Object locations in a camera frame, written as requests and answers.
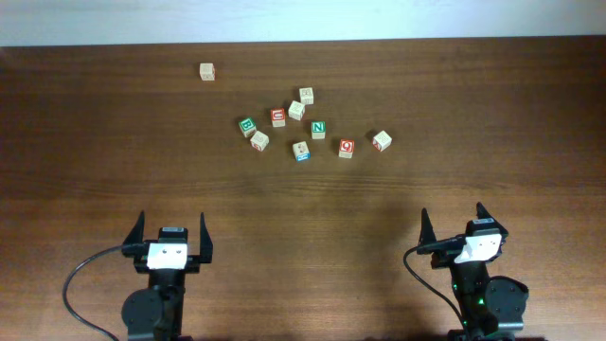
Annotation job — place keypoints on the plain block red edge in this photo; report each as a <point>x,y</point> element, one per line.
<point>382,141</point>

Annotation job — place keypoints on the far left plain wooden block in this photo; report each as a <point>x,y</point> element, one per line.
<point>207,72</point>

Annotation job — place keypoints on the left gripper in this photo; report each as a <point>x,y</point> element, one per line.
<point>132,245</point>

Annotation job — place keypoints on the picture block blue side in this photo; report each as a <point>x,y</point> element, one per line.
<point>301,151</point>

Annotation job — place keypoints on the plain tilted wooden block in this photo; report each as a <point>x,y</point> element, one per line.
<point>296,110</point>

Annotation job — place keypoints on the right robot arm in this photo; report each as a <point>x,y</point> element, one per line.
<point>490,308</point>

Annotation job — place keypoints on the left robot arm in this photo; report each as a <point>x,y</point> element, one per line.
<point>155,313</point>

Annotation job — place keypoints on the red U letter block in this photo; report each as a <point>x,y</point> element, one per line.
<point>278,117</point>

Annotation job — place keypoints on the plain block far top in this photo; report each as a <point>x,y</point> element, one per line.
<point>306,96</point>

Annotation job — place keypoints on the green N letter block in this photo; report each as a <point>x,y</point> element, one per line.
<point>318,129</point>

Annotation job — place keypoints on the plain block red side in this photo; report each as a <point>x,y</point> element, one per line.
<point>259,141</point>

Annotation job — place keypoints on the green B letter block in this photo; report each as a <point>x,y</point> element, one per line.
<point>248,127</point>

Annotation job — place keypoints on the red Q letter block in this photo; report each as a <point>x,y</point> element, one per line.
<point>346,148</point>

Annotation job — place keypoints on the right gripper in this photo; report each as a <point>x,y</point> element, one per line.
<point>441,258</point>

